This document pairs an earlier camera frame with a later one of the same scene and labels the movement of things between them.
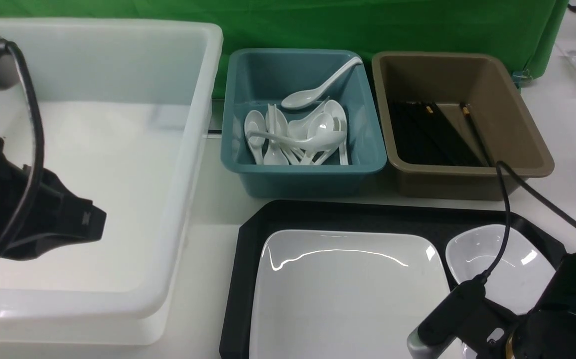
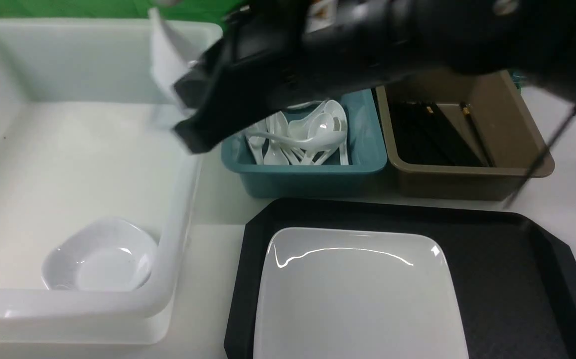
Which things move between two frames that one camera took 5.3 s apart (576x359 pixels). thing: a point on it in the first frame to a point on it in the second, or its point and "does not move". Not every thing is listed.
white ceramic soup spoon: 323,140 does not move
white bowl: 521,274 to 112,254
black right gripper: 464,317 to 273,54
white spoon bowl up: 319,123 does not move
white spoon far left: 255,120 does not move
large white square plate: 340,294 does not move
